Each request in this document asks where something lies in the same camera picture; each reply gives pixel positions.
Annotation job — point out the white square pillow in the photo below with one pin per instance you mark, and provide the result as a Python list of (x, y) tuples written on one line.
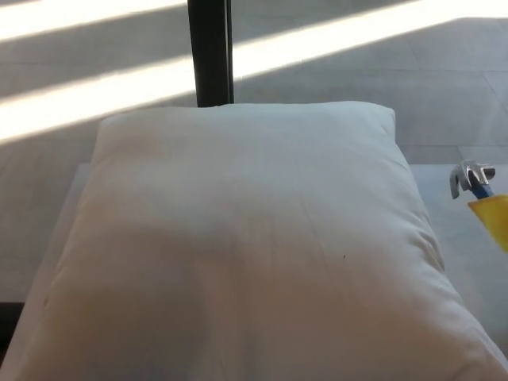
[(254, 238)]

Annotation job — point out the black vertical post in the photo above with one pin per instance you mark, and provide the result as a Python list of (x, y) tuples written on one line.
[(210, 51)]

